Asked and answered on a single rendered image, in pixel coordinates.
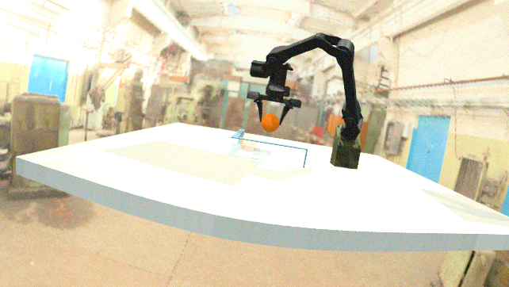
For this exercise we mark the clear light blue l-shaped low wall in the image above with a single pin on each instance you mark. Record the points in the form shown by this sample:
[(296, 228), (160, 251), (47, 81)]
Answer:
[(239, 133)]

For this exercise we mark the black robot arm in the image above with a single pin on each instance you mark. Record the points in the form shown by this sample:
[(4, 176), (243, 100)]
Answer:
[(344, 54)]

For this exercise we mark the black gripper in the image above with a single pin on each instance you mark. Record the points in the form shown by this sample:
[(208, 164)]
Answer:
[(289, 104)]

